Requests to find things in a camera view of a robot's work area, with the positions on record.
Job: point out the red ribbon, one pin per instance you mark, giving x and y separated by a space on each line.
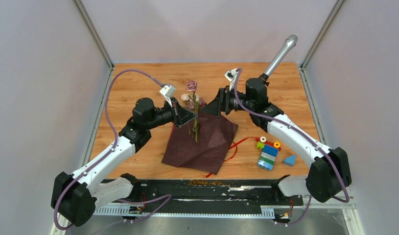
240 160

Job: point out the colourful toy block stack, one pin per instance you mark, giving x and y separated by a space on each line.
269 152

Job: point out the blue triangular toy block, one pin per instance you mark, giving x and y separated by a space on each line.
290 161

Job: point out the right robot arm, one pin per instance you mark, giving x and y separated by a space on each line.
329 172

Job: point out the black tripod stand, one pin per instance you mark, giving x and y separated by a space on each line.
264 77

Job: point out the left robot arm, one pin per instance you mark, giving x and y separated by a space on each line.
78 195

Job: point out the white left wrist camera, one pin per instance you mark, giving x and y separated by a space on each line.
167 91

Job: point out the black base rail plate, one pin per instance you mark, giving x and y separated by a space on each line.
214 196

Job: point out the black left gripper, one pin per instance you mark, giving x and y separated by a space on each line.
181 116

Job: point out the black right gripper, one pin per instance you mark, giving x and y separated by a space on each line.
221 103

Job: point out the cream rose with stem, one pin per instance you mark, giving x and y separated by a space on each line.
187 101

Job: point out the maroon flower bouquet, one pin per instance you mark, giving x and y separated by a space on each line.
207 153

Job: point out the mauve rose with stem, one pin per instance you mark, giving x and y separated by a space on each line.
192 87

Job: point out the silver microphone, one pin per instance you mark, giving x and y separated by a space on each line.
289 43

